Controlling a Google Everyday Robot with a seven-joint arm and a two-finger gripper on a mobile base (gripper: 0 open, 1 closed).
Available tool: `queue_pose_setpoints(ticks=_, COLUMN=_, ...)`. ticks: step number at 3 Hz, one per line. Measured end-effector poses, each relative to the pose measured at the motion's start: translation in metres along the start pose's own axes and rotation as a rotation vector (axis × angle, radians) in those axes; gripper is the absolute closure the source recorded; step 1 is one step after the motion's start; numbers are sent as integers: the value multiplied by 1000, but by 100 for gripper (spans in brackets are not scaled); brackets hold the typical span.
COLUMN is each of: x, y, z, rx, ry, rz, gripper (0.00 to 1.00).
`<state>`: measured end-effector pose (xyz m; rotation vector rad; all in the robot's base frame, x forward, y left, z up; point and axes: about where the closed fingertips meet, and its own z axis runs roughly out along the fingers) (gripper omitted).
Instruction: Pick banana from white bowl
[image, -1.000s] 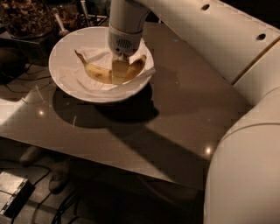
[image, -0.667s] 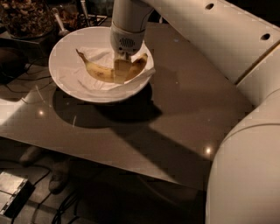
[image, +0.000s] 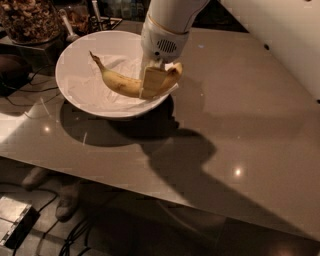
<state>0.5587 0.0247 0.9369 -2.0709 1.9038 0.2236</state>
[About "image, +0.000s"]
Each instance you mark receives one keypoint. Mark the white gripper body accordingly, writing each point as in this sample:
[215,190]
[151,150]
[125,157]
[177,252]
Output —
[159,45]

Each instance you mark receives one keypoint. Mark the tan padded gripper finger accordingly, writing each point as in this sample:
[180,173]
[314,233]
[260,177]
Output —
[153,83]

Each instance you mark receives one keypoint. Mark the grey slipper left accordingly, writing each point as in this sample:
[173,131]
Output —
[35,178]

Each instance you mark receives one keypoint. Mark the grey slipper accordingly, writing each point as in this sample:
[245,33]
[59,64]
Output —
[35,178]
[68,201]

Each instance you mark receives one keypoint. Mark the dark round object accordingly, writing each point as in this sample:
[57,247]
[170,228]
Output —
[14,73]

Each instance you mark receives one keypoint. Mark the yellow banana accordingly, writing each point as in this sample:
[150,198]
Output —
[129,87]

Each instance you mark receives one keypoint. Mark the white utensil handle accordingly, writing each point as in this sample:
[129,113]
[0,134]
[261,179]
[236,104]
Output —
[71,35]

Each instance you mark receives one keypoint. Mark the grey slipper right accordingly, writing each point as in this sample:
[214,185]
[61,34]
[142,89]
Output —
[68,201]

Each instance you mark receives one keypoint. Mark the metal box on floor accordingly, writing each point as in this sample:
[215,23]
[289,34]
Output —
[16,220]

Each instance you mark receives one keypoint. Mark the white paper napkin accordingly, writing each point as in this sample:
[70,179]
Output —
[89,93]

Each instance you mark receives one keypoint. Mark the white bowl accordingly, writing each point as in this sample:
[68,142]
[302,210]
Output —
[107,43]

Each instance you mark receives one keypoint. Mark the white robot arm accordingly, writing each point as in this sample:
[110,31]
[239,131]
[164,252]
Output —
[289,29]

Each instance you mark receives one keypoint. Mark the black wire rack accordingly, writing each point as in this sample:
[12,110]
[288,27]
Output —
[103,23]

